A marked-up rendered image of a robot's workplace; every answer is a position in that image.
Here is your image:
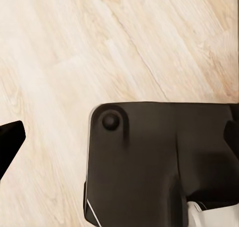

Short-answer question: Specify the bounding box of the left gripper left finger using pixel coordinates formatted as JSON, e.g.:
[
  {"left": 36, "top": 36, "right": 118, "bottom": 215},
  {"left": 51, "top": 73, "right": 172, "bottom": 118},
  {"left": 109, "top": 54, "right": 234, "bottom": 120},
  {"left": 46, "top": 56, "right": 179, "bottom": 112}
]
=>
[{"left": 0, "top": 120, "right": 26, "bottom": 180}]

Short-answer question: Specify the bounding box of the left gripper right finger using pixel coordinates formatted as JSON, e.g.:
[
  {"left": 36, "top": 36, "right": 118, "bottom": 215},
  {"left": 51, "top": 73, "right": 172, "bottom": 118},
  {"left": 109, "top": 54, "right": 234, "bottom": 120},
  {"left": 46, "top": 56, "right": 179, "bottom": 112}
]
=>
[{"left": 223, "top": 120, "right": 239, "bottom": 160}]

